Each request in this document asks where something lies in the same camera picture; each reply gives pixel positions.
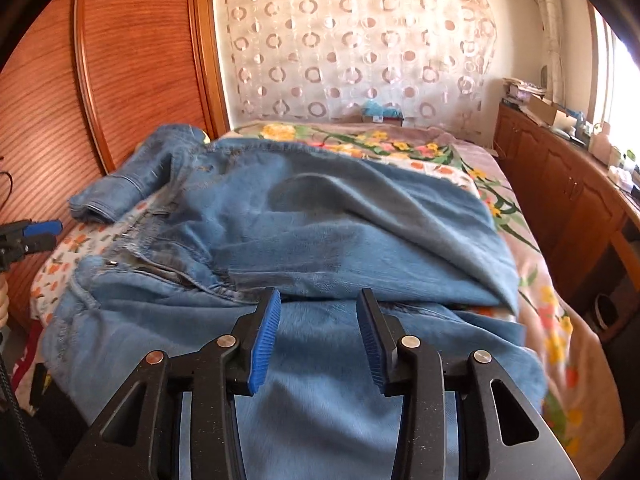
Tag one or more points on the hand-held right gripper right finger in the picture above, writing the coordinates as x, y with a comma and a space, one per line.
374, 345

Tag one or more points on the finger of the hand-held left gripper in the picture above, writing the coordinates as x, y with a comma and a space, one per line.
44, 227
35, 244

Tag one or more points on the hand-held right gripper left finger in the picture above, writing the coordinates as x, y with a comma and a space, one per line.
262, 345

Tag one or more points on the blue denim pants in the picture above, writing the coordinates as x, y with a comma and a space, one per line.
325, 220
140, 170

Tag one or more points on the floral blanket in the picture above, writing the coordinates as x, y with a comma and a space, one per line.
540, 280

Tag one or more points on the wooden headboard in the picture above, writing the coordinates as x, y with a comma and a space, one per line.
125, 60

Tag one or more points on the small cardboard box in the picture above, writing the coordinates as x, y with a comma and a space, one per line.
385, 119

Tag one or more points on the dark waste bin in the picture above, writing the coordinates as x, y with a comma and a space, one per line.
607, 310

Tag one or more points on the long wooden cabinet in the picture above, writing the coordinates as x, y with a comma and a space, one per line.
565, 185

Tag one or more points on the open cardboard box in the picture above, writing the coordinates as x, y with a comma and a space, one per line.
547, 110

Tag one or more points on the stack of papers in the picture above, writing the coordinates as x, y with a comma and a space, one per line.
522, 90

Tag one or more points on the white tissue pack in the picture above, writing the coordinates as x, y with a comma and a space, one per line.
620, 175

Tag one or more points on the white plastic jug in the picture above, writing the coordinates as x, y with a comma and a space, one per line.
601, 142

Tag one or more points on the window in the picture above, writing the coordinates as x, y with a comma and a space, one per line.
620, 80

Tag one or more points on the beige window curtain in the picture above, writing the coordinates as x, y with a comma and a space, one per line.
547, 20

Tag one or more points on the circle patterned wall curtain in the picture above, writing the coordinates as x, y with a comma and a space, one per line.
325, 35

